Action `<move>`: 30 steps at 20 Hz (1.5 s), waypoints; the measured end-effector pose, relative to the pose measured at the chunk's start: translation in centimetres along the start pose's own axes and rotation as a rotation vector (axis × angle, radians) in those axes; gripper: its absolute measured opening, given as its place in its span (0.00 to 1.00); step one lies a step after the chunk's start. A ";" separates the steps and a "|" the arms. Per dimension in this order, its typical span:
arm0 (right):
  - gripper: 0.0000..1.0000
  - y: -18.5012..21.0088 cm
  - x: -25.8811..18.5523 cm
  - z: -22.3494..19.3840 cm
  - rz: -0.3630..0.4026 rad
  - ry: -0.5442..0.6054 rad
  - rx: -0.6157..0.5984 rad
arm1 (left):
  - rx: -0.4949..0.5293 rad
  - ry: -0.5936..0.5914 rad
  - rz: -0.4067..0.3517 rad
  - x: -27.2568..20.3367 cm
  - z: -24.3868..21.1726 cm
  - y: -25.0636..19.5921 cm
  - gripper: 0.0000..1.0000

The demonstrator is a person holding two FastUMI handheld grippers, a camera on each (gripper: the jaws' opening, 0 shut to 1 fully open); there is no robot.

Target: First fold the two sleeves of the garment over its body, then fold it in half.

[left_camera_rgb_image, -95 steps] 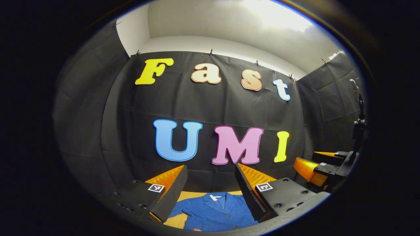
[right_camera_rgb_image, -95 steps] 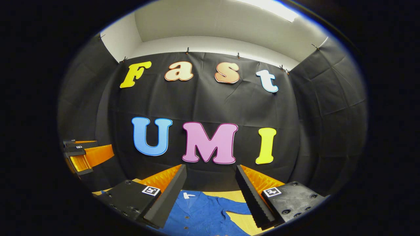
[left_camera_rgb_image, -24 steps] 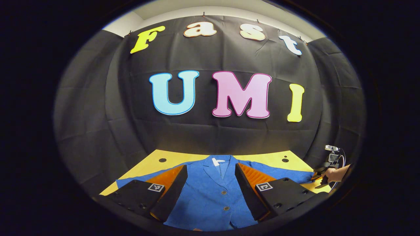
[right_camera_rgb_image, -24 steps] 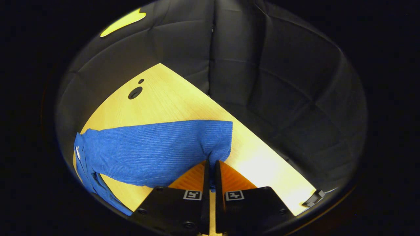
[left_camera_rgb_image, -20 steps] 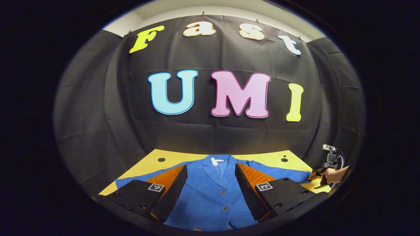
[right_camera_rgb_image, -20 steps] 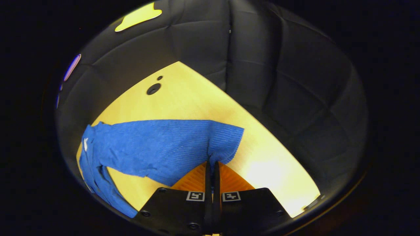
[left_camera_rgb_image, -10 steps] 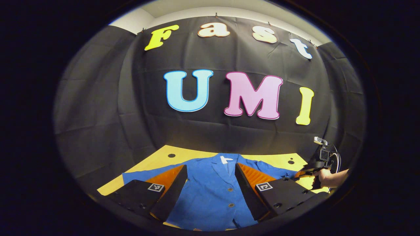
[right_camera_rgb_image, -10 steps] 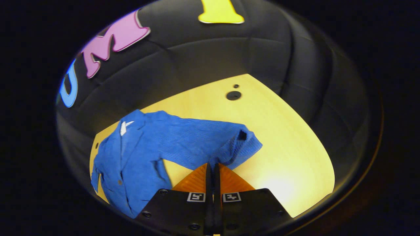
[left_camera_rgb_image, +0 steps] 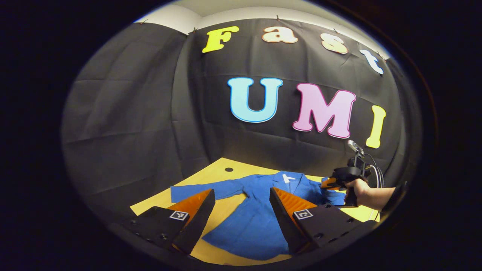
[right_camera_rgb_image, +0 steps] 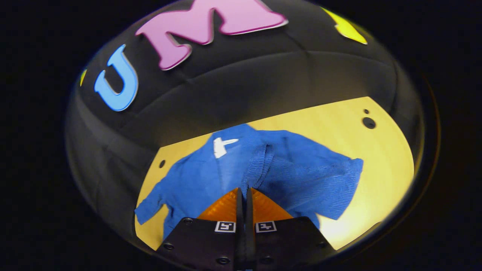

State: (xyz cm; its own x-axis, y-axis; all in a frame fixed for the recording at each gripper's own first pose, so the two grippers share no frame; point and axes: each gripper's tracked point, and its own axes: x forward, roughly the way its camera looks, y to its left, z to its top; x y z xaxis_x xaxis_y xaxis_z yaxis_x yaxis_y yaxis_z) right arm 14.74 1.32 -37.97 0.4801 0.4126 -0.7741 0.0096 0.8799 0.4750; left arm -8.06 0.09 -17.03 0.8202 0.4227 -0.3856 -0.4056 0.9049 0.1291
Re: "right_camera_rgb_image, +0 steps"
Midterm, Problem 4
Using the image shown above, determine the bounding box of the black backdrop cloth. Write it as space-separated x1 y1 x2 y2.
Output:
66 0 424 245

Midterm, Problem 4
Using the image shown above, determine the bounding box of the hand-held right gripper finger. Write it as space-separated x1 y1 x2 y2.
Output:
246 187 336 271
156 187 246 271

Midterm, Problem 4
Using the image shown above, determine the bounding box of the blue button shirt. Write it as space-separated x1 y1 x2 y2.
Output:
134 123 364 239

